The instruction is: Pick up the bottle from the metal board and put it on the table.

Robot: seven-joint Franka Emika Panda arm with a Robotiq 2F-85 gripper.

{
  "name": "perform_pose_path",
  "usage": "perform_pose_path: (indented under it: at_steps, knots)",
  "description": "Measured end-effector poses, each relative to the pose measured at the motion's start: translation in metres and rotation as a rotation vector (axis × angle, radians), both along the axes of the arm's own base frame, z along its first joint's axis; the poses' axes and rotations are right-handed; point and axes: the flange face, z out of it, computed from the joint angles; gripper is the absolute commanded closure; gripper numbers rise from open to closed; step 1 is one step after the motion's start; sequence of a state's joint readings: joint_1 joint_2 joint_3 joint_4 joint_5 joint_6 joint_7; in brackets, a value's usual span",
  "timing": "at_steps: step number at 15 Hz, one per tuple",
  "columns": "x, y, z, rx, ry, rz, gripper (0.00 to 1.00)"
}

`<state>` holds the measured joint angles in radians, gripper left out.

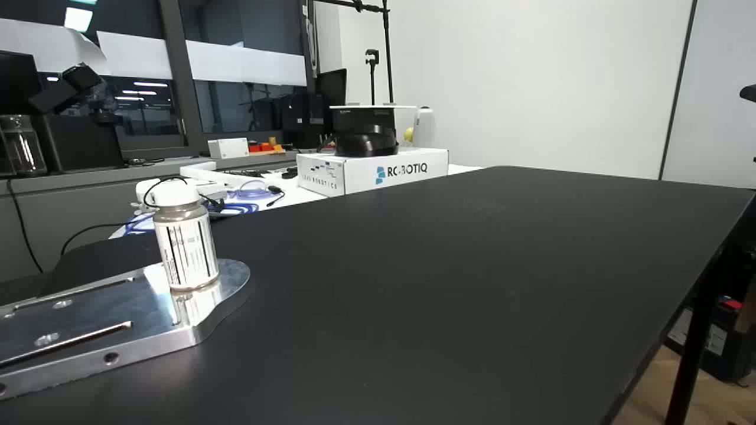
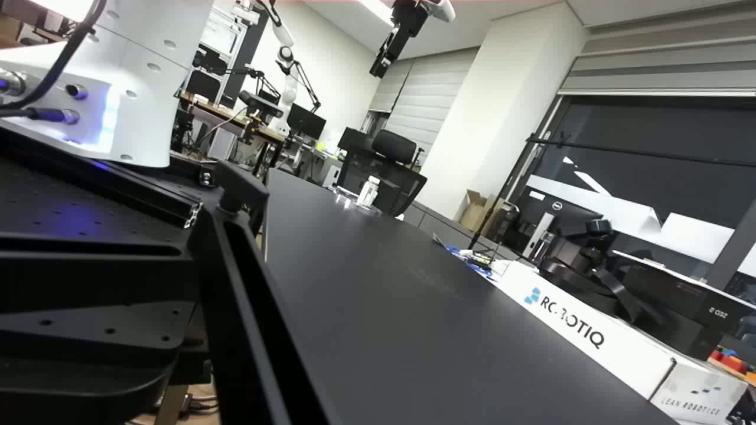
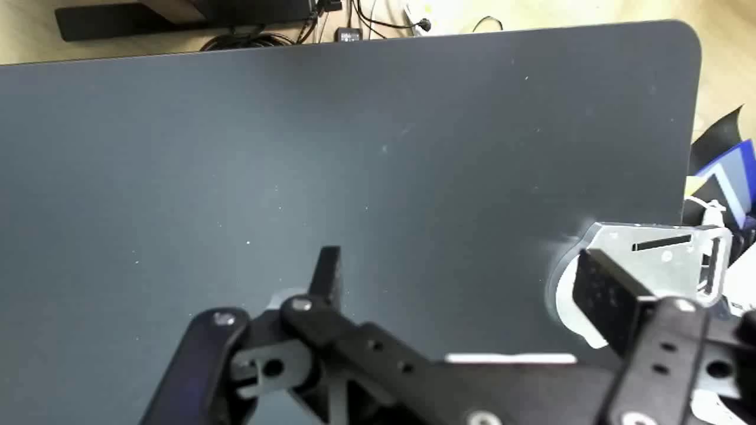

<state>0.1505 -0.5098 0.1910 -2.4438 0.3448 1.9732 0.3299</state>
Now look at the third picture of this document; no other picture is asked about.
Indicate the silver metal board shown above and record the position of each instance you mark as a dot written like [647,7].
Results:
[670,265]

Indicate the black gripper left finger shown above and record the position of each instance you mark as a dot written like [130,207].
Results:
[205,370]

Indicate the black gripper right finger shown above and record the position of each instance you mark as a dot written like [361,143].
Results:
[615,308]

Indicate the blue patterned paper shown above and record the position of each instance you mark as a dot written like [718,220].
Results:
[734,169]

